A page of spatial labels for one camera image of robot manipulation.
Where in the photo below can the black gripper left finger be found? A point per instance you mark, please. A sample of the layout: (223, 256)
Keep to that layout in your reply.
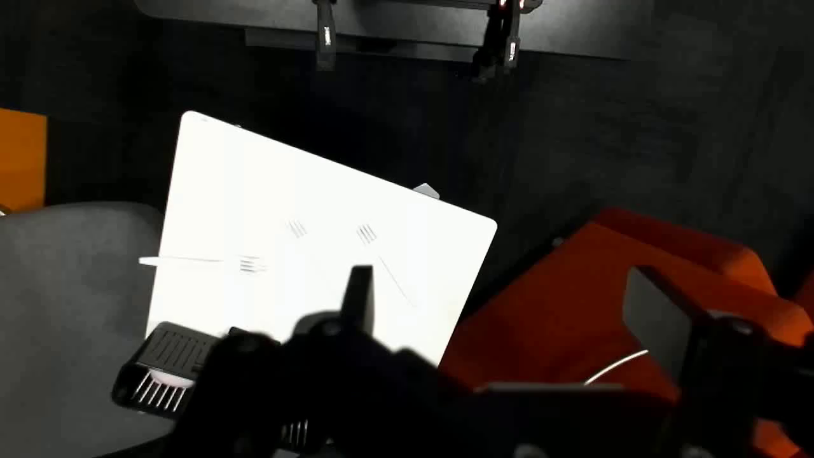
(360, 296)

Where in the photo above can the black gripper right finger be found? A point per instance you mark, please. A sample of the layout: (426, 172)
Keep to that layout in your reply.
(678, 339)

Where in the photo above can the orange sofa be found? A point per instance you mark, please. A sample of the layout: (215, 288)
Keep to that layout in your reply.
(550, 313)

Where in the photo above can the pale thin utensil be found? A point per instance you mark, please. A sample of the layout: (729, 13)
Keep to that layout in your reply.
(204, 260)

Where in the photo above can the gray fabric armchair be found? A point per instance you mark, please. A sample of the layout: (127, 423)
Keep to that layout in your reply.
(68, 322)

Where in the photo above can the orange block at left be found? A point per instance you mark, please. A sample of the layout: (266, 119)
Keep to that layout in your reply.
(21, 161)

